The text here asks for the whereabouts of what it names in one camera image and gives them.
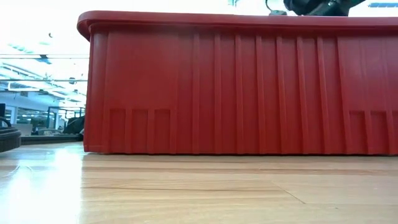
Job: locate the black slide sandal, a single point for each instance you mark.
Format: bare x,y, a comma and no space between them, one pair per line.
9,140

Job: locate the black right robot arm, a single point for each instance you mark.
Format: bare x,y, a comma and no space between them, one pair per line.
326,7

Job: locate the red plastic bin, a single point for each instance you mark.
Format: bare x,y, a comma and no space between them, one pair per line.
217,93

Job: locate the black bag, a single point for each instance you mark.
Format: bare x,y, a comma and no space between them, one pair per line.
74,126

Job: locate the beige box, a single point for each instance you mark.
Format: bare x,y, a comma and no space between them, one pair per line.
23,129

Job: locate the black aluminium frame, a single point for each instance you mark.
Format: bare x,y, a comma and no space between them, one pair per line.
46,140

